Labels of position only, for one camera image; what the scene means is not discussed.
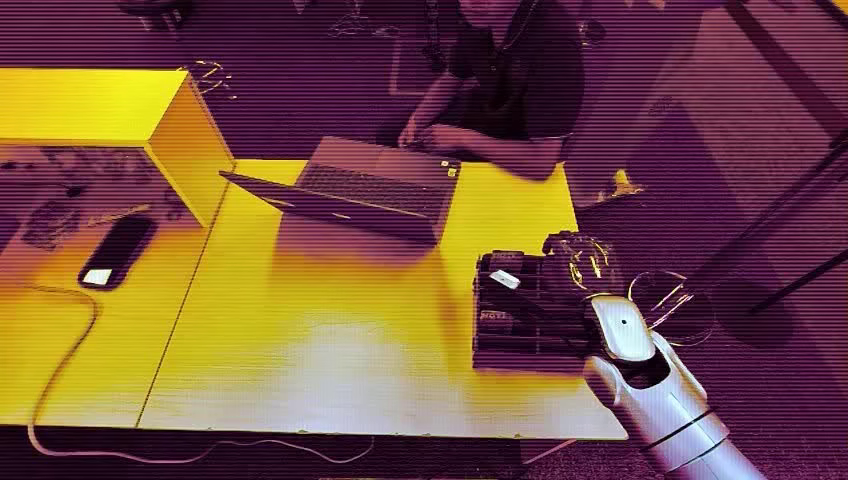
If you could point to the open laptop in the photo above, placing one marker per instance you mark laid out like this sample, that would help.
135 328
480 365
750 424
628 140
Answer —
371 189

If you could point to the thin pen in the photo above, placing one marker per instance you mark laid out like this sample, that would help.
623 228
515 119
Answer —
118 214

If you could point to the white card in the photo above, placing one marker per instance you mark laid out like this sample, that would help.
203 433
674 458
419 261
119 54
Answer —
505 279

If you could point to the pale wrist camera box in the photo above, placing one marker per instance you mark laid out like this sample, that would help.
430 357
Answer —
623 328

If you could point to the dark diagonal frame bar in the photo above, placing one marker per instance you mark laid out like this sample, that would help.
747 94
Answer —
788 205

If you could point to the black card holder rack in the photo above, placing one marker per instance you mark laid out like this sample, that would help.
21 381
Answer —
523 331

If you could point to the chrome chair base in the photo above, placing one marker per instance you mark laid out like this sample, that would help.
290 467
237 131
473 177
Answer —
213 78

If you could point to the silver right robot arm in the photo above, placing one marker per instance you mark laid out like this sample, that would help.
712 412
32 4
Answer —
669 411

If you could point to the person's right forearm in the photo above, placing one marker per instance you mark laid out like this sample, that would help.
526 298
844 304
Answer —
434 99

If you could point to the black flat device white label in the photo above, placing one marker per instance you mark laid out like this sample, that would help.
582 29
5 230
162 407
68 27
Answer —
119 250

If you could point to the person's left forearm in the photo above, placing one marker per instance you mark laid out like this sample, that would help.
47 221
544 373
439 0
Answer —
517 154

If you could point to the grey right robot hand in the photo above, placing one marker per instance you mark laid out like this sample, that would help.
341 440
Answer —
576 262

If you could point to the small dark keypad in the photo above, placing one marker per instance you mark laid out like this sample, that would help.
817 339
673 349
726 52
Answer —
52 225

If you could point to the person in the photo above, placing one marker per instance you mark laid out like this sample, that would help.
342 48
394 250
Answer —
523 73

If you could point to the yellow wooden box shelf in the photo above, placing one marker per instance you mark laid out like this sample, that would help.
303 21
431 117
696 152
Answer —
99 106

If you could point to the person's right hand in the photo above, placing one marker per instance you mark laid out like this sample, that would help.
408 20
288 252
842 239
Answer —
407 136

